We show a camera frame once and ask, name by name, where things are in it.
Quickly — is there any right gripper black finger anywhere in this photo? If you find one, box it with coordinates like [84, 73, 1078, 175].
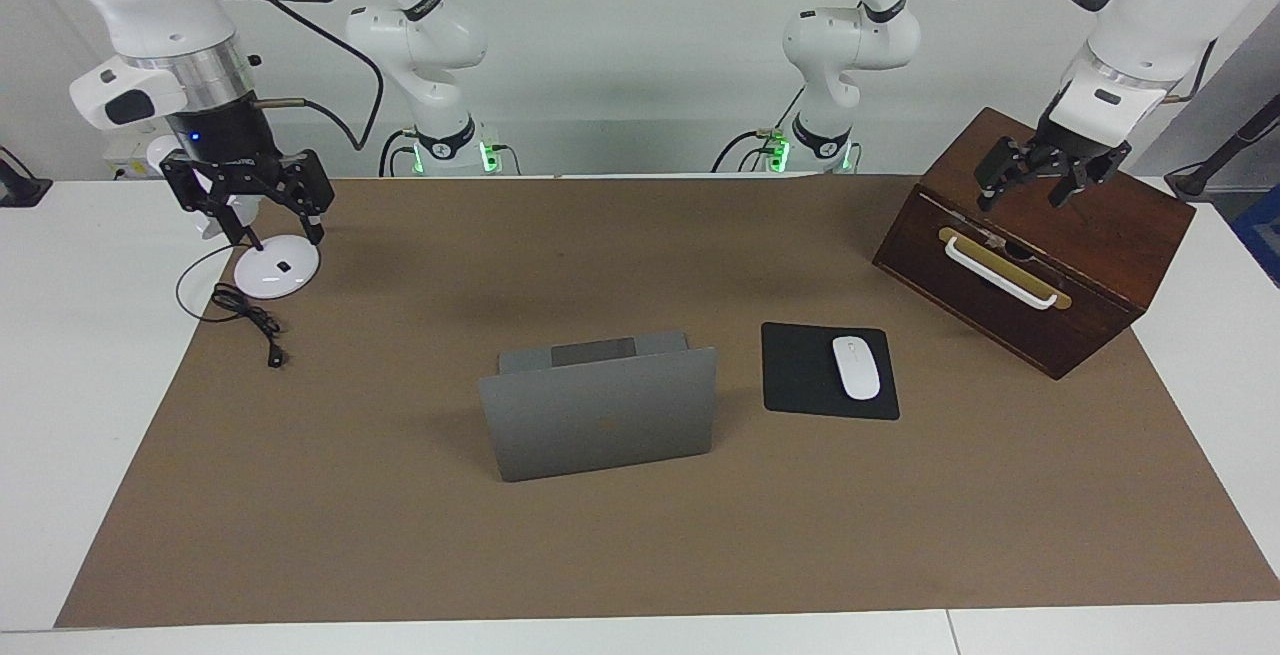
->
[159, 155, 248, 247]
[265, 149, 335, 245]

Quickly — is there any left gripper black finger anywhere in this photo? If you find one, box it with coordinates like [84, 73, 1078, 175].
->
[975, 134, 1035, 212]
[1047, 148, 1125, 209]

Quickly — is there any silver grey laptop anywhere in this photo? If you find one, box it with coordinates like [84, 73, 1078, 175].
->
[478, 330, 719, 483]

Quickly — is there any dark brown wooden box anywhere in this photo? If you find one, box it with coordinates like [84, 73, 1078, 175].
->
[872, 107, 1197, 381]

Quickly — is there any white desk lamp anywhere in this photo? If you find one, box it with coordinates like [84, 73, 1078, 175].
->
[145, 133, 321, 301]

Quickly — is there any black tripod leg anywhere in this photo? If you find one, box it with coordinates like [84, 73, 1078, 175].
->
[1165, 95, 1280, 198]

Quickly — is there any black stand foot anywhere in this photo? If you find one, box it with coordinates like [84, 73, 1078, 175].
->
[0, 145, 53, 208]

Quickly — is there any blue crate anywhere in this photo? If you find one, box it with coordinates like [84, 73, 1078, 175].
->
[1230, 185, 1280, 288]

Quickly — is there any white computer mouse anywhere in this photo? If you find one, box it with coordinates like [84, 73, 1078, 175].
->
[832, 335, 882, 402]

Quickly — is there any black mouse pad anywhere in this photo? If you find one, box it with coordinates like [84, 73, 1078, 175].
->
[760, 322, 901, 422]

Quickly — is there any brown table mat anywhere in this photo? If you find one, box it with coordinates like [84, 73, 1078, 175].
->
[55, 175, 1280, 629]

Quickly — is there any white wall socket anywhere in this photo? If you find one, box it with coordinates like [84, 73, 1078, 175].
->
[105, 130, 151, 181]

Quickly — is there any black arm base cable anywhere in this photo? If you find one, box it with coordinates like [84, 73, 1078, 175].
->
[712, 85, 803, 174]
[378, 130, 421, 178]

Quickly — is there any brass handle plate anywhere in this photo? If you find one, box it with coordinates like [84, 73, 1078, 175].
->
[938, 225, 1073, 312]

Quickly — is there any white box handle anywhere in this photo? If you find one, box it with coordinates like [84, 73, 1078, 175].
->
[944, 235, 1061, 312]

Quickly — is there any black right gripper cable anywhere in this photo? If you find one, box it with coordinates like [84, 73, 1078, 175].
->
[205, 0, 386, 151]

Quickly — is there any black lamp power cable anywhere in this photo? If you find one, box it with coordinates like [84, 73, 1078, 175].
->
[176, 240, 289, 370]

